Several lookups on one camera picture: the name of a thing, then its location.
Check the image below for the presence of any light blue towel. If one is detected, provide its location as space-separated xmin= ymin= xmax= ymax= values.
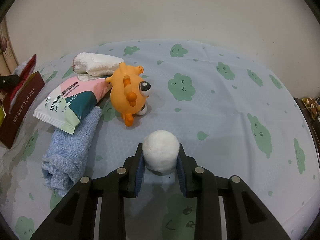
xmin=41 ymin=106 xmax=103 ymax=197

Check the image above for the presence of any brown patterned object at edge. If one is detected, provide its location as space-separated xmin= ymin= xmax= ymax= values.
xmin=302 ymin=98 xmax=319 ymax=120

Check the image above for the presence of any orange squishy toy animal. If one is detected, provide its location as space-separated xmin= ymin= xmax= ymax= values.
xmin=105 ymin=62 xmax=151 ymax=127

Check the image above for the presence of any beige patterned curtain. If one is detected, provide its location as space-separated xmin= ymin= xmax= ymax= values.
xmin=1 ymin=17 xmax=18 ymax=74

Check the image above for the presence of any white fluffy ball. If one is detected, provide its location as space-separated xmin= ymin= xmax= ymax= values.
xmin=142 ymin=130 xmax=180 ymax=174

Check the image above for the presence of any white sock red cuff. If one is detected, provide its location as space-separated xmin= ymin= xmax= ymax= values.
xmin=72 ymin=52 xmax=124 ymax=76

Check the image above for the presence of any dark red toffee tin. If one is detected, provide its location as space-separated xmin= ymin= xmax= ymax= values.
xmin=1 ymin=72 xmax=45 ymax=149

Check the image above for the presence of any blue cloud print tablecloth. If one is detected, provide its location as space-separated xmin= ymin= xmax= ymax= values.
xmin=1 ymin=40 xmax=319 ymax=239

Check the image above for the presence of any pink green wipes packet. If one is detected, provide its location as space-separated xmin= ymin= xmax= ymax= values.
xmin=33 ymin=74 xmax=112 ymax=134

